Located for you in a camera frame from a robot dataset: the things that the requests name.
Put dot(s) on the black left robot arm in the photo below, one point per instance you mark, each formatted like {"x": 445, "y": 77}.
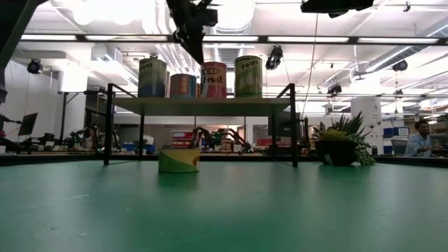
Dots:
{"x": 14, "y": 28}

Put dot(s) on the person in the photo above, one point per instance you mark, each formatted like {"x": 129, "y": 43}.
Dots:
{"x": 418, "y": 143}

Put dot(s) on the teal pink corn can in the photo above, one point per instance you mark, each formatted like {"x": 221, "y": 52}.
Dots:
{"x": 182, "y": 87}

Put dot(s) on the green table mat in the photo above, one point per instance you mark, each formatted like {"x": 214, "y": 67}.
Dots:
{"x": 280, "y": 217}

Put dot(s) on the white round column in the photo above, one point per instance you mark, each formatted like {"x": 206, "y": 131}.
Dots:
{"x": 367, "y": 108}

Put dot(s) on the background black robot arm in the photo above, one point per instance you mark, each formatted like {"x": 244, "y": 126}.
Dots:
{"x": 232, "y": 134}
{"x": 202, "y": 134}

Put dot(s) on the red mixed fruit can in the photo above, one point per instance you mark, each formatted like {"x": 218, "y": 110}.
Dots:
{"x": 213, "y": 82}

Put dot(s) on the green pears can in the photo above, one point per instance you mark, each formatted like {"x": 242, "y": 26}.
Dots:
{"x": 248, "y": 78}

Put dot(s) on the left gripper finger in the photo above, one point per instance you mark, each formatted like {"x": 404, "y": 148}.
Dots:
{"x": 196, "y": 43}

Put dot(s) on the black overhead light bar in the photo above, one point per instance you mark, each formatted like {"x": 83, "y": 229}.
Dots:
{"x": 262, "y": 39}

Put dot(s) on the black table frame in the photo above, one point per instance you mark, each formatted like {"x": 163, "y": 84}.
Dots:
{"x": 35, "y": 159}

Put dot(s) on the black monitor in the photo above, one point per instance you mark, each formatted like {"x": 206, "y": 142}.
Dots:
{"x": 28, "y": 123}

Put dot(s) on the green blue peas can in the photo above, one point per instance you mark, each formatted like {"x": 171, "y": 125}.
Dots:
{"x": 152, "y": 78}

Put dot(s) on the wooden shelf with black legs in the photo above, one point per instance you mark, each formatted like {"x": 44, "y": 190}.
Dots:
{"x": 210, "y": 106}

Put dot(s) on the potted succulent plant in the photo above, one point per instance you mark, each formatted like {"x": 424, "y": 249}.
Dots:
{"x": 336, "y": 154}

